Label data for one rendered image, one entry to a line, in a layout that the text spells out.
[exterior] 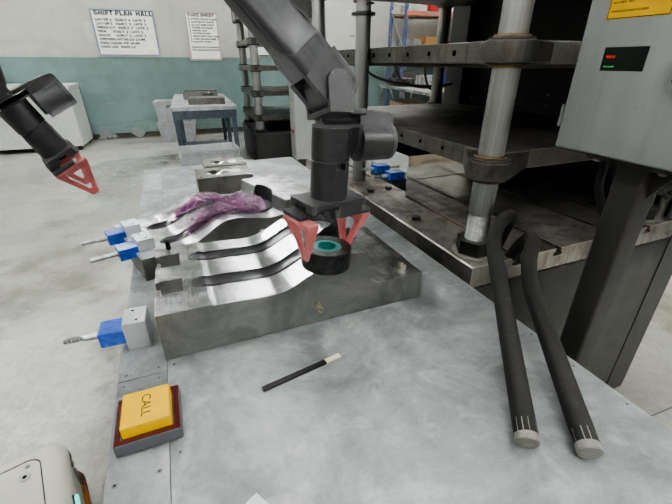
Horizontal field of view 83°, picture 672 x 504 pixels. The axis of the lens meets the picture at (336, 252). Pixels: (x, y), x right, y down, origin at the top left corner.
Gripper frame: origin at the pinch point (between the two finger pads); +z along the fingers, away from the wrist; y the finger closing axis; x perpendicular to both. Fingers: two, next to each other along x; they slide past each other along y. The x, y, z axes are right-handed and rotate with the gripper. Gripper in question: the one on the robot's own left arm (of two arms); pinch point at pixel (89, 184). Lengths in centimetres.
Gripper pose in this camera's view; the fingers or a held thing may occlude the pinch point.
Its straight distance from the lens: 103.6
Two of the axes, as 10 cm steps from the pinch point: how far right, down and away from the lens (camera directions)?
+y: -6.3, -3.5, 6.9
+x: -6.9, 6.6, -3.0
